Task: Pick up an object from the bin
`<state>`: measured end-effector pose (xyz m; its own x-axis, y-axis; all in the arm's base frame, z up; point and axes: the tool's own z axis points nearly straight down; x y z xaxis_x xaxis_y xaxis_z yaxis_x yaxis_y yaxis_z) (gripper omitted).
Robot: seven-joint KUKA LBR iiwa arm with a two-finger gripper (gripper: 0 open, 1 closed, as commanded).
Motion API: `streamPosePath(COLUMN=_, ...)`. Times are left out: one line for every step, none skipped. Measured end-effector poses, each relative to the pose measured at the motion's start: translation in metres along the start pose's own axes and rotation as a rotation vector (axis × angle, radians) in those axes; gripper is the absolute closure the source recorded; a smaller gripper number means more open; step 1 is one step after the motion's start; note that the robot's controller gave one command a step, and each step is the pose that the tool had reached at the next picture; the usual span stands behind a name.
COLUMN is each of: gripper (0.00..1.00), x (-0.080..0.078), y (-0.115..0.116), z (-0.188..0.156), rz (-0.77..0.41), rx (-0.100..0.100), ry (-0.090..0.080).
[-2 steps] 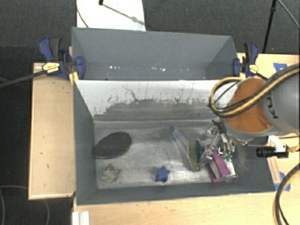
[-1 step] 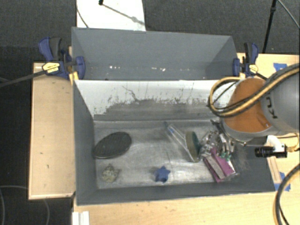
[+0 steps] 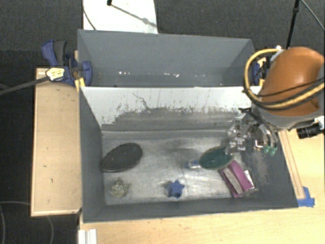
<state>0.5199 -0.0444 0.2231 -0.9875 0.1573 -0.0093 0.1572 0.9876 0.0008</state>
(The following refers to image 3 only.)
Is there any grey metal bin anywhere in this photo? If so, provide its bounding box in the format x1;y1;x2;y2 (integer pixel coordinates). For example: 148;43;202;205
77;28;300;223

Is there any blue star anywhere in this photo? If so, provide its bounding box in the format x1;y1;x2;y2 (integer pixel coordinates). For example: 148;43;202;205
164;179;185;199

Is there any purple box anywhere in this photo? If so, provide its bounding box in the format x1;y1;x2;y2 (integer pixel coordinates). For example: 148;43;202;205
218;160;256;198

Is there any black oval disc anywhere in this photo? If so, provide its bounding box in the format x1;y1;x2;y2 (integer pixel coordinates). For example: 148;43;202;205
100;142;143;173

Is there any grey-green toy turtle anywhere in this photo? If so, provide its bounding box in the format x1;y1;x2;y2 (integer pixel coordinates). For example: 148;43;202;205
109;177;131;198

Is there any black cylinder on white bracket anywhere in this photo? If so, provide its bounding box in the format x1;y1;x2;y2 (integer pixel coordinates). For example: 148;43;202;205
296;115;325;140

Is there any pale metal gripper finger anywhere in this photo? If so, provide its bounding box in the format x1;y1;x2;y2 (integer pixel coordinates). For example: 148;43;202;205
226;122;246;140
220;138;247;158

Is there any pale wood board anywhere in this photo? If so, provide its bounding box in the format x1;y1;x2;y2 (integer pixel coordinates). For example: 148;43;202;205
30;67;83;217

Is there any dark green round paddle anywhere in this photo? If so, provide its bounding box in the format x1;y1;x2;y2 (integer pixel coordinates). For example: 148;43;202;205
187;146;235;172

